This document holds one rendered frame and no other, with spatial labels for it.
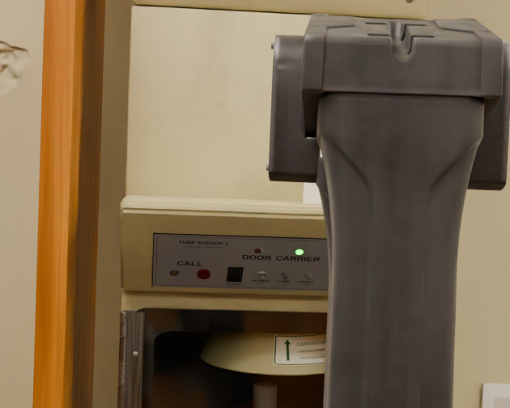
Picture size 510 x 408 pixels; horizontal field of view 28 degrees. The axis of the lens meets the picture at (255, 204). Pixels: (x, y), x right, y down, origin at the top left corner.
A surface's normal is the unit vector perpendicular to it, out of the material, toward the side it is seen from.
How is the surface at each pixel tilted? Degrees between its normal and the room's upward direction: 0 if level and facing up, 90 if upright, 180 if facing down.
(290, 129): 90
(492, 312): 90
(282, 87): 90
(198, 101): 90
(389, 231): 81
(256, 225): 135
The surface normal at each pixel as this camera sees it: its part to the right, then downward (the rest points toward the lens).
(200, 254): 0.04, 0.74
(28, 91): 0.09, 0.06
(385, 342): -0.07, -0.11
